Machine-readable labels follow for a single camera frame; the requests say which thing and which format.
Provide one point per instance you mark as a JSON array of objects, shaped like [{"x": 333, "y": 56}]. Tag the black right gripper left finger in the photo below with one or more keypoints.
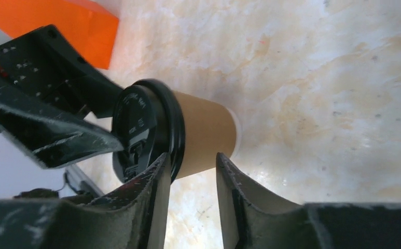
[{"x": 132, "y": 216}]

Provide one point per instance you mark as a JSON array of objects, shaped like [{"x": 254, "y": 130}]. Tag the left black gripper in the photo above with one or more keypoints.
[{"x": 40, "y": 70}]

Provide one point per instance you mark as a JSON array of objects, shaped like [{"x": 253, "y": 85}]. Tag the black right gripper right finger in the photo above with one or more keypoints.
[{"x": 252, "y": 216}]

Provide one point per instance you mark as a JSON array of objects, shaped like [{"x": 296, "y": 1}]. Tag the black plastic cup lid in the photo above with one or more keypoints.
[{"x": 148, "y": 120}]

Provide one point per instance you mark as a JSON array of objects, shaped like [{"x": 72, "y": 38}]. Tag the brown paper coffee cup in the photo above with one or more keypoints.
[{"x": 210, "y": 128}]

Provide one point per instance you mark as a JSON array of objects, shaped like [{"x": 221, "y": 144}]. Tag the orange paper bag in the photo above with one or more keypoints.
[{"x": 87, "y": 25}]

